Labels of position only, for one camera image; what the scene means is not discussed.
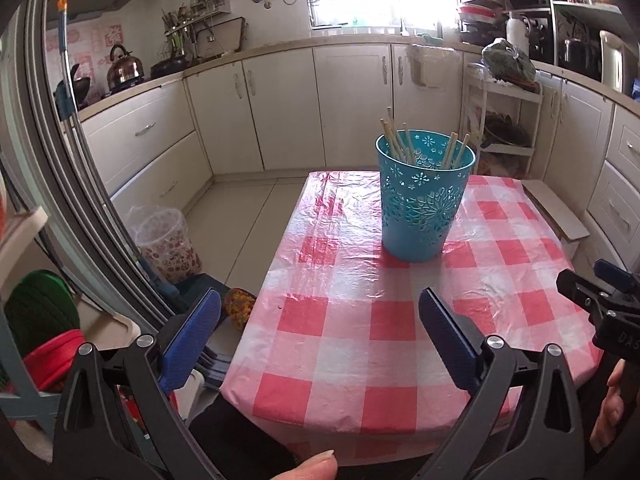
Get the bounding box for wall rack with utensils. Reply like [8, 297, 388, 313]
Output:
[161, 0, 232, 58]

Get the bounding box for white four-door base cabinet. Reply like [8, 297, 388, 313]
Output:
[182, 42, 481, 176]

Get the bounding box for dark framed tray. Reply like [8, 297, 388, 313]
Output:
[192, 16, 248, 58]

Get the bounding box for filled plastic bag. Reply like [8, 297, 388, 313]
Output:
[481, 37, 537, 83]

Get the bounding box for blue handled mop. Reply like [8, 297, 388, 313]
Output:
[54, 0, 83, 133]

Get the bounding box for white hanging bin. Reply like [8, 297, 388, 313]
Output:
[407, 42, 463, 88]

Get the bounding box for white cabinet run with drawers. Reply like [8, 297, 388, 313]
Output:
[530, 72, 640, 281]

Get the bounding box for dark metal basin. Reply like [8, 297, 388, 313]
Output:
[482, 114, 531, 148]

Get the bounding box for floral waste bin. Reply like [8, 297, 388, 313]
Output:
[125, 206, 202, 283]

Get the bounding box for yellow patterned slipper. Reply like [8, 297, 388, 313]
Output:
[222, 287, 257, 331]

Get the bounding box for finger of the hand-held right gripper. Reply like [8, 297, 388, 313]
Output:
[594, 259, 635, 293]
[556, 269, 608, 313]

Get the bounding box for white trolley shelf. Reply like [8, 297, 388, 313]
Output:
[460, 62, 543, 181]

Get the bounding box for person's leg in black trousers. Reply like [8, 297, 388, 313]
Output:
[190, 390, 311, 480]

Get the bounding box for stack of pans and dishes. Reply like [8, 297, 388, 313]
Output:
[452, 0, 506, 46]

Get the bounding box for person's left hand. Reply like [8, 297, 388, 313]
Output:
[284, 450, 340, 480]

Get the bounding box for green slipper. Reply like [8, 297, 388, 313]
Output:
[2, 270, 81, 356]

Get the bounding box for white electric water boiler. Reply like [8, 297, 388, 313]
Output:
[600, 30, 633, 93]

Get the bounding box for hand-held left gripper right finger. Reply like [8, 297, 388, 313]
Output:
[419, 287, 586, 480]

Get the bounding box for white box stool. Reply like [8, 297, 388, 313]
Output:
[520, 179, 592, 258]

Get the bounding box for white two-drawer cabinet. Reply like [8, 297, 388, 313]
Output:
[77, 77, 213, 216]

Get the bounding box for red slipper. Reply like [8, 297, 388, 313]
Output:
[22, 329, 86, 391]

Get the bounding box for blue perforated plastic basket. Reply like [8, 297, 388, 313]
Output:
[375, 131, 476, 262]

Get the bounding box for grey refrigerator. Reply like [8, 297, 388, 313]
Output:
[0, 0, 176, 326]

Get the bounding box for white metal shelf rack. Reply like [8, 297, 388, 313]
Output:
[550, 0, 640, 86]

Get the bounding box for bundle of wooden chopsticks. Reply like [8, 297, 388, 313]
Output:
[380, 106, 472, 168]

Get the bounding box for steel kettle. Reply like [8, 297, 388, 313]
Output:
[106, 44, 146, 88]

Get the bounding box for red checked plastic tablecloth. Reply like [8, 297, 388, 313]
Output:
[220, 170, 603, 466]

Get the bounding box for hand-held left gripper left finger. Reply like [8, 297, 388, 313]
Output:
[52, 287, 223, 480]

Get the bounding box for person's right hand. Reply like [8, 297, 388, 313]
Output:
[590, 359, 628, 453]

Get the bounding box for black cooking pot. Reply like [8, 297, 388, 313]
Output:
[559, 37, 601, 78]

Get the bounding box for black wok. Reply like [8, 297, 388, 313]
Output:
[150, 55, 193, 73]

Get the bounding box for white thermos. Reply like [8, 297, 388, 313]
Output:
[506, 15, 531, 55]

